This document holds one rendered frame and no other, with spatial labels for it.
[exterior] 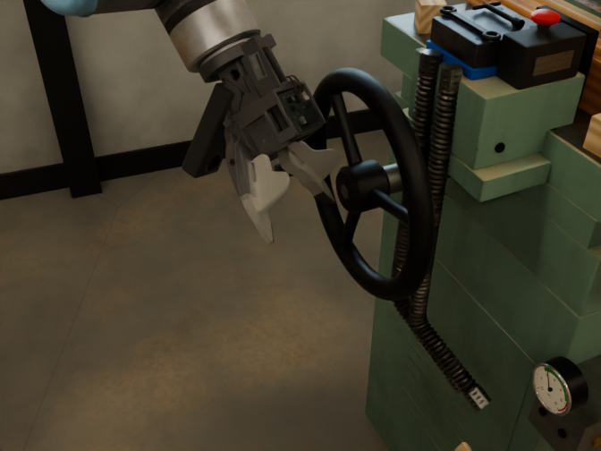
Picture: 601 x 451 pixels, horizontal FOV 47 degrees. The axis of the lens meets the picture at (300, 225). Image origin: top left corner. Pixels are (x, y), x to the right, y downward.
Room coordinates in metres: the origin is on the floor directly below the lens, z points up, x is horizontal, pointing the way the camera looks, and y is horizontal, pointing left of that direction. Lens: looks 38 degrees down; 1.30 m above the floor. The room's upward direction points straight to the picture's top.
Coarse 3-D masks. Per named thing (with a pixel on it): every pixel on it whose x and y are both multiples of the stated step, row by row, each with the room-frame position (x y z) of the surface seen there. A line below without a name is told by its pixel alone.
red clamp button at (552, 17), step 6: (534, 12) 0.71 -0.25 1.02; (540, 12) 0.71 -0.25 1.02; (546, 12) 0.71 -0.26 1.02; (552, 12) 0.71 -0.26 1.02; (534, 18) 0.70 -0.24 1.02; (540, 18) 0.70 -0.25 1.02; (546, 18) 0.70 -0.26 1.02; (552, 18) 0.70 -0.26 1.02; (558, 18) 0.70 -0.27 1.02; (540, 24) 0.70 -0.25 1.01; (546, 24) 0.70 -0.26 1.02; (552, 24) 0.70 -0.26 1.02
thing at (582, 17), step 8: (536, 0) 0.97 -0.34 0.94; (544, 0) 0.96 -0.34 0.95; (552, 0) 0.95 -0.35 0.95; (560, 0) 0.95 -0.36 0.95; (560, 8) 0.93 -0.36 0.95; (568, 8) 0.92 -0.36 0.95; (576, 8) 0.92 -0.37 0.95; (576, 16) 0.90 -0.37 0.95; (584, 16) 0.89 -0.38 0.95; (592, 16) 0.89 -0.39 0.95; (592, 24) 0.87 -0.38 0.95; (600, 24) 0.86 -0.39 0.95; (600, 32) 0.86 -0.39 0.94
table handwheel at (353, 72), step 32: (320, 96) 0.78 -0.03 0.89; (384, 96) 0.67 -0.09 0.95; (320, 128) 0.80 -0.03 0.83; (384, 128) 0.64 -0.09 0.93; (352, 160) 0.71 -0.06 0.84; (416, 160) 0.60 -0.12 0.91; (352, 192) 0.67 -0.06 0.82; (384, 192) 0.66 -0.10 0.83; (416, 192) 0.58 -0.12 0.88; (352, 224) 0.71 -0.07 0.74; (416, 224) 0.57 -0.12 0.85; (352, 256) 0.71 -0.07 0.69; (416, 256) 0.57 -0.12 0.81; (384, 288) 0.61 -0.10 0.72; (416, 288) 0.58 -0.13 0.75
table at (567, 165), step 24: (384, 24) 1.01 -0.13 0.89; (408, 24) 0.99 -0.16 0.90; (384, 48) 1.01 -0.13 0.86; (408, 48) 0.95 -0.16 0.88; (408, 72) 0.94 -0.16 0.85; (408, 120) 0.76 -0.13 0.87; (576, 120) 0.70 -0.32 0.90; (552, 144) 0.67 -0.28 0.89; (576, 144) 0.65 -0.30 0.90; (456, 168) 0.67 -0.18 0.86; (480, 168) 0.65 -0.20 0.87; (504, 168) 0.65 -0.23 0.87; (528, 168) 0.65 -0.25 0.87; (552, 168) 0.66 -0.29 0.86; (576, 168) 0.63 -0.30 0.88; (600, 168) 0.60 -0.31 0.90; (480, 192) 0.62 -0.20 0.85; (504, 192) 0.64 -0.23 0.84; (576, 192) 0.62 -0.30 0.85; (600, 192) 0.60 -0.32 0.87; (600, 216) 0.59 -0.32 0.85
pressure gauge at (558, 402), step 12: (552, 360) 0.53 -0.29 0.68; (564, 360) 0.53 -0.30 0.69; (540, 372) 0.53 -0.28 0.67; (552, 372) 0.51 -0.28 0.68; (564, 372) 0.51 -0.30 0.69; (576, 372) 0.51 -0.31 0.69; (540, 384) 0.52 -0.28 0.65; (552, 384) 0.51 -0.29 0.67; (564, 384) 0.49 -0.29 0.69; (576, 384) 0.50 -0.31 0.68; (540, 396) 0.52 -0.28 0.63; (552, 396) 0.51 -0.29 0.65; (564, 396) 0.49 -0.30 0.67; (576, 396) 0.49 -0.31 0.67; (552, 408) 0.50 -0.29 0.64; (564, 408) 0.49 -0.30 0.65; (576, 408) 0.49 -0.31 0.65
